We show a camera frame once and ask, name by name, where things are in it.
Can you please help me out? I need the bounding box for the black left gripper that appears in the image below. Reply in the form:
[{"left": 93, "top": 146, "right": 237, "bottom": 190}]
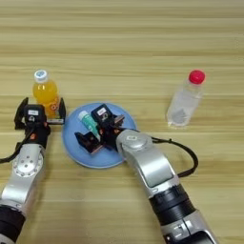
[{"left": 13, "top": 96, "right": 67, "bottom": 149}]

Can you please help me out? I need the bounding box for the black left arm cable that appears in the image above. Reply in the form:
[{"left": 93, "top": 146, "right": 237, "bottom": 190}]
[{"left": 0, "top": 130, "right": 32, "bottom": 165}]

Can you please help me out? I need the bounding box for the left gripper labelled black box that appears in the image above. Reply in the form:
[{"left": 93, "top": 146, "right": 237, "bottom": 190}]
[{"left": 22, "top": 104, "right": 47, "bottom": 125}]

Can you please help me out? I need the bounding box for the clear red-capped water bottle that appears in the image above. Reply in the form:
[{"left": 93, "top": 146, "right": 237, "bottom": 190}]
[{"left": 166, "top": 70, "right": 206, "bottom": 129}]

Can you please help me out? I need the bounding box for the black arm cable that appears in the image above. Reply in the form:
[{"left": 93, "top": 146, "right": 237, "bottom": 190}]
[
  {"left": 0, "top": 130, "right": 32, "bottom": 165},
  {"left": 151, "top": 136, "right": 199, "bottom": 179}
]

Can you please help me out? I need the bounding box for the blue round plate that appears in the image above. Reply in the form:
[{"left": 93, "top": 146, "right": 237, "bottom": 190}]
[{"left": 61, "top": 102, "right": 137, "bottom": 170}]

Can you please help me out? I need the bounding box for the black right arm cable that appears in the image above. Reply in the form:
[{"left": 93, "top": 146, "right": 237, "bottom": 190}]
[{"left": 151, "top": 136, "right": 199, "bottom": 179}]

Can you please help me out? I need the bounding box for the orange juice bottle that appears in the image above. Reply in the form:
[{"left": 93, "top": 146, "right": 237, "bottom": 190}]
[{"left": 32, "top": 70, "right": 61, "bottom": 120}]

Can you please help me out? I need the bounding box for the green and white glue stick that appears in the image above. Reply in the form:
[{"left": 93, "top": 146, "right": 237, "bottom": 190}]
[{"left": 77, "top": 110, "right": 102, "bottom": 141}]

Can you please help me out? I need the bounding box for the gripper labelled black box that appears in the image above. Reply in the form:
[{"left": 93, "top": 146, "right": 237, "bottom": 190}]
[
  {"left": 22, "top": 104, "right": 47, "bottom": 125},
  {"left": 91, "top": 103, "right": 114, "bottom": 127}
]

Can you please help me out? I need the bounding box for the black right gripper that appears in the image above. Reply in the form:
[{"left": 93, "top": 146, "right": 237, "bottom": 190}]
[{"left": 74, "top": 113, "right": 128, "bottom": 155}]

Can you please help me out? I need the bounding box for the right gripper labelled black box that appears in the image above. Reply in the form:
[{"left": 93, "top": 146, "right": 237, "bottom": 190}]
[{"left": 91, "top": 103, "right": 114, "bottom": 127}]

